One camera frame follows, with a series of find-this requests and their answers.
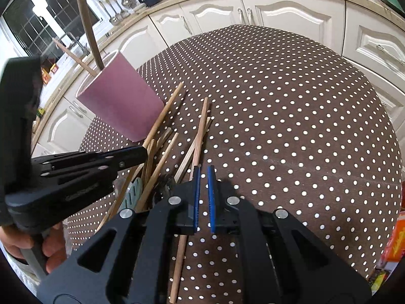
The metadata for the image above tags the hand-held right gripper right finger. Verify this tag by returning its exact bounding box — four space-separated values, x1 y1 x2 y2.
207 165 371 304

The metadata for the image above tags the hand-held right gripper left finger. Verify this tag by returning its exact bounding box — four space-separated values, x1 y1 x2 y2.
37 165 201 304

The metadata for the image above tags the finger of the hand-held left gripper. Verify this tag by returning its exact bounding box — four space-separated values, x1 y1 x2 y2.
30 145 149 178

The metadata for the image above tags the black slotted spoon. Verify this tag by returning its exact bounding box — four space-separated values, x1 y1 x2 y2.
152 174 176 208

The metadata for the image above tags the pale green slotted spatula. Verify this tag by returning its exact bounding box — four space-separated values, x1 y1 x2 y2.
115 177 145 213

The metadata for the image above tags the tan wooden chopstick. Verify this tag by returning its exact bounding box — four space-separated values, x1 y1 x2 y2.
53 38 99 77
169 97 209 303

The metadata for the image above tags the pink cup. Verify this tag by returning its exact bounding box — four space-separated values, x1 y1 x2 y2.
75 50 165 142

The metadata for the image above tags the bunch of wooden chopsticks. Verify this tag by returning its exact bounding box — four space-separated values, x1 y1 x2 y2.
95 82 212 232

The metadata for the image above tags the person's left hand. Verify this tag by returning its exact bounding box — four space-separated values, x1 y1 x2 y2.
0 222 66 274

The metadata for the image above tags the orange labelled bottle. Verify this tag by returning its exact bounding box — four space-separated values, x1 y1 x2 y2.
42 64 60 85

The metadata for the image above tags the steel sink faucet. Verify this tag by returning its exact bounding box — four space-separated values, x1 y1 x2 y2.
65 32 89 56

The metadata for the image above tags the white framed window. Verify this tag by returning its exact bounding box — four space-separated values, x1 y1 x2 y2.
0 0 102 61

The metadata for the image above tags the brown polka dot tablecloth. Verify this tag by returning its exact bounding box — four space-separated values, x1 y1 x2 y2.
65 24 403 304

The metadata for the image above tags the dark brown wooden spoon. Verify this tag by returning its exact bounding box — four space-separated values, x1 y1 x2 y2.
74 0 104 70

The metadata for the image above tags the hanging steel ladle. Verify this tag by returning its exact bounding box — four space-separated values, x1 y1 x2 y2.
99 0 118 26

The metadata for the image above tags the hanging steel slotted spoon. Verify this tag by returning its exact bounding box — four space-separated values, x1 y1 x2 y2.
109 0 126 20

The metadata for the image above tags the orange snack packet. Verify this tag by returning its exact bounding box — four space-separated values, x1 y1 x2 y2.
380 211 405 263

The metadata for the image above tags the green yellow packet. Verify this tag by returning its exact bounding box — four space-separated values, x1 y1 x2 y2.
370 268 394 296

